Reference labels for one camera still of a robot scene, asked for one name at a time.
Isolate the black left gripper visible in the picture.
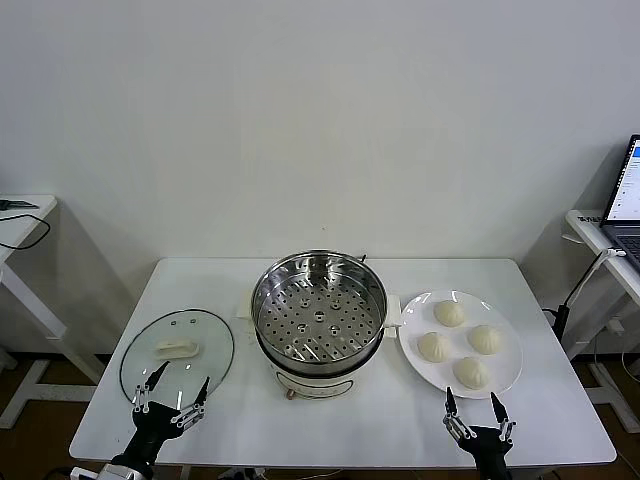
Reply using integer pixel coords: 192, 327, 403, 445
112, 360, 211, 474

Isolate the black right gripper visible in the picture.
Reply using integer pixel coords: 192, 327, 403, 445
440, 385, 517, 480

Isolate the white steamed baozi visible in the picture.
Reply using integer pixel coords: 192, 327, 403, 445
452, 356, 491, 391
416, 331, 453, 363
432, 299, 466, 329
467, 324, 503, 356

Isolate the stainless steel steamer basket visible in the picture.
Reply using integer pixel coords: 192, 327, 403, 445
235, 251, 403, 374

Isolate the round glass pot lid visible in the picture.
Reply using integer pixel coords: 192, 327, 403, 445
119, 308, 236, 405

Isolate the round white plate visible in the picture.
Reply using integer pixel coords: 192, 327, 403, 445
398, 288, 525, 400

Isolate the black power adapter block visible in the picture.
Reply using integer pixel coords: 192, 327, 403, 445
542, 301, 572, 362

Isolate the white electric cooking pot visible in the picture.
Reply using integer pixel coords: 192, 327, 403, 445
255, 329, 381, 402

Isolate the white side table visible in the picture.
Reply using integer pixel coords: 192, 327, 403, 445
564, 208, 640, 421
0, 193, 109, 431

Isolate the open grey laptop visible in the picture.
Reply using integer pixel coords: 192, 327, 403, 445
599, 133, 640, 274

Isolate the thin black cable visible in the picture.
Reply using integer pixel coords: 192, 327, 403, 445
0, 213, 52, 250

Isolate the white laptop cable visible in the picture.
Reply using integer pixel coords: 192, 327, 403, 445
568, 246, 627, 304

